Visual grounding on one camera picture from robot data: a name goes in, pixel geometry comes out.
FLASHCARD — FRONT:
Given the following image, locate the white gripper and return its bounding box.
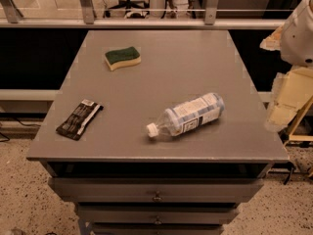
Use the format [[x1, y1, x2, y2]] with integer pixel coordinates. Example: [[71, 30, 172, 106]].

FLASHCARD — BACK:
[[259, 0, 313, 131]]

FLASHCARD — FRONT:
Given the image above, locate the clear blue-labelled plastic bottle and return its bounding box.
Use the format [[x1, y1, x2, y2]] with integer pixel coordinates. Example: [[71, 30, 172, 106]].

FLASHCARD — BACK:
[[147, 93, 225, 138]]

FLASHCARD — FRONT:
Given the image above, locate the yellow metal stand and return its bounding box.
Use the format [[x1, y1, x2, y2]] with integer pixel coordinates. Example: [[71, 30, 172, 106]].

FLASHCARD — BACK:
[[284, 96, 313, 146]]

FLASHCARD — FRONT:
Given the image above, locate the grey drawer cabinet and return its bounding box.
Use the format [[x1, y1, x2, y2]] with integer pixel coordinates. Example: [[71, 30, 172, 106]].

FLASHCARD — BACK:
[[27, 30, 289, 235]]

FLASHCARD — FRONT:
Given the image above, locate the green and yellow sponge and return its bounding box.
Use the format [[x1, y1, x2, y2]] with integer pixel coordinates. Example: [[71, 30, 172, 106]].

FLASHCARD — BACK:
[[105, 46, 141, 71]]

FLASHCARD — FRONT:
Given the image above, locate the top drawer knob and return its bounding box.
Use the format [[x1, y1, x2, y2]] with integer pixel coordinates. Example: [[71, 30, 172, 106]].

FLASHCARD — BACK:
[[153, 191, 162, 203]]

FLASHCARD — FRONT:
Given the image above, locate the drawer knob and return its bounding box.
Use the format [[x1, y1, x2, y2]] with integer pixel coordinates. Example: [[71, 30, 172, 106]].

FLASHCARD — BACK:
[[154, 216, 162, 225], [153, 191, 162, 203]]

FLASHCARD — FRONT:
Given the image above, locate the black snack wrapper packet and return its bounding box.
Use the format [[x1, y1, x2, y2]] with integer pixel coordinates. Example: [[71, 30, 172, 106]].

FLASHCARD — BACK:
[[56, 99, 104, 141]]

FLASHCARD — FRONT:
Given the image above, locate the grey metal railing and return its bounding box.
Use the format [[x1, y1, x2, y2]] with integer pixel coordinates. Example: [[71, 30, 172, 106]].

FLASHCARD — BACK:
[[0, 0, 301, 29]]

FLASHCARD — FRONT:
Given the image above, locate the black floor cable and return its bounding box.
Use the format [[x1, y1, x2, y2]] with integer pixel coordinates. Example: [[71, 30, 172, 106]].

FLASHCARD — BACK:
[[0, 115, 42, 143]]

